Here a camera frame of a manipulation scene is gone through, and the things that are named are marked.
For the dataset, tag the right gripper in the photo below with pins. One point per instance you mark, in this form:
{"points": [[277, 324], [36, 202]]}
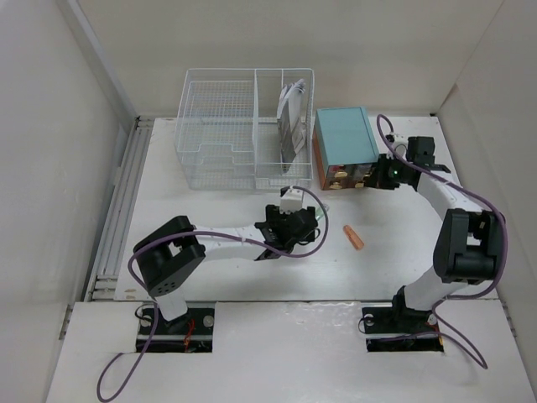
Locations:
{"points": [[378, 179]]}

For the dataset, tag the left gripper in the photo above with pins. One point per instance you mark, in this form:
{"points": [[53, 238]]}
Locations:
{"points": [[274, 216]]}

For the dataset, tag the brown drawer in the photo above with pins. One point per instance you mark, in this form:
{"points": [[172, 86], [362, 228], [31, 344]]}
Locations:
{"points": [[339, 183]]}

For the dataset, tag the clear drawer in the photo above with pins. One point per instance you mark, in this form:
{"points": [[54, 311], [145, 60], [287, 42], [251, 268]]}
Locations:
{"points": [[353, 172]]}

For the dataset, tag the teal drawer box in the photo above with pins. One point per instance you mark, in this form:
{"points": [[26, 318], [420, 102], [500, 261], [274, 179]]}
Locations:
{"points": [[343, 136]]}

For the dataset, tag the grey setup guide booklet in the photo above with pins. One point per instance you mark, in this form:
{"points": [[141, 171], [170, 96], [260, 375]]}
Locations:
{"points": [[288, 116]]}

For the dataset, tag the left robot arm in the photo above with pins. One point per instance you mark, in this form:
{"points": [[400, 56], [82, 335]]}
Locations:
{"points": [[170, 254]]}

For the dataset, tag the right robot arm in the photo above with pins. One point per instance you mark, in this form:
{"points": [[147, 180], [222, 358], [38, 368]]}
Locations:
{"points": [[471, 242]]}

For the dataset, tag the green transparent tape case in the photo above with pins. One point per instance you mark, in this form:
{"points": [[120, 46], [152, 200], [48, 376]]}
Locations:
{"points": [[321, 211]]}

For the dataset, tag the orange transparent case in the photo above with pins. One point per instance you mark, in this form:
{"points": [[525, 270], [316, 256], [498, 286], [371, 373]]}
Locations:
{"points": [[353, 237]]}

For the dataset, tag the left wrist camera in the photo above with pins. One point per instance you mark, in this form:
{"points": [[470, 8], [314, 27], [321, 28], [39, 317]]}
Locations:
{"points": [[291, 200]]}

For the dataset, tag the white wire mesh organizer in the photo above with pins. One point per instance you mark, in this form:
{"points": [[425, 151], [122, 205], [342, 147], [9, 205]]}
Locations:
{"points": [[226, 134]]}

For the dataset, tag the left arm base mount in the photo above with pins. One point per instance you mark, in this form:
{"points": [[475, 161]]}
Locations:
{"points": [[191, 333]]}

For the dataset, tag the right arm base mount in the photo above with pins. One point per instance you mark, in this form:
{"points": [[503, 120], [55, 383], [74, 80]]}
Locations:
{"points": [[387, 331]]}

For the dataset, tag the aluminium rail frame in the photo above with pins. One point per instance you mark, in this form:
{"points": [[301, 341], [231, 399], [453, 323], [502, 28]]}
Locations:
{"points": [[106, 261]]}

